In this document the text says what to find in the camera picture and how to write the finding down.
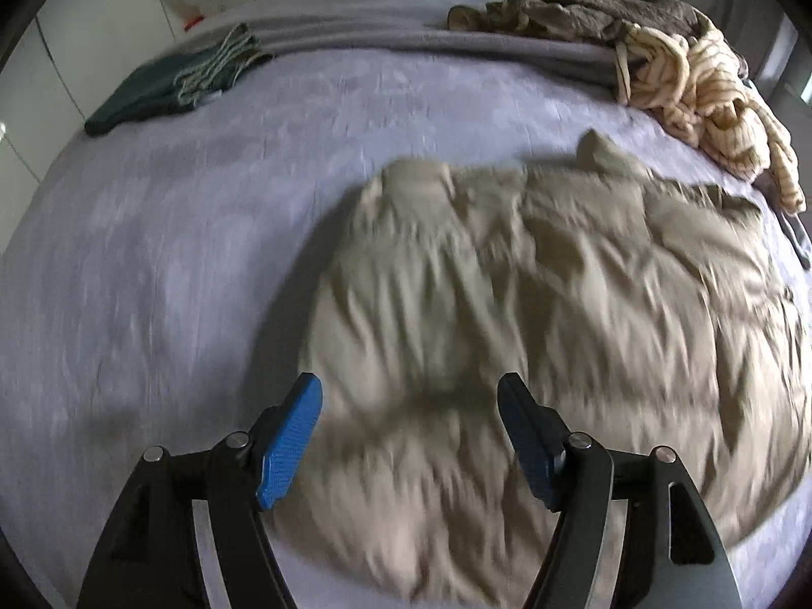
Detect bed with purple bedspread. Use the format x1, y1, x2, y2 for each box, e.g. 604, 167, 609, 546
0, 0, 812, 609

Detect cream striped plush robe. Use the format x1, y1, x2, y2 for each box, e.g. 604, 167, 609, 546
612, 25, 806, 213

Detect grey garment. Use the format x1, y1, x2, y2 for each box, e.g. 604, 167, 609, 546
777, 209, 812, 267

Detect folded dark jeans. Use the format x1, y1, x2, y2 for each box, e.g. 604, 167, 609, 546
84, 22, 274, 136

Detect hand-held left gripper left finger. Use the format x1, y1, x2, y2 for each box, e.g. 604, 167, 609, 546
76, 372, 324, 609

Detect brown plush garment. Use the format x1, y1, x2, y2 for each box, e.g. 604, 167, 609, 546
447, 0, 750, 71

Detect white wardrobe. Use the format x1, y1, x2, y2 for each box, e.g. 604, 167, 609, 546
0, 0, 185, 204

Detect beige puffer jacket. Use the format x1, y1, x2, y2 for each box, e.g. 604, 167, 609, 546
298, 128, 806, 609

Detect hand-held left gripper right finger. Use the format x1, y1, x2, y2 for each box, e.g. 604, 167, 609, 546
496, 372, 743, 609

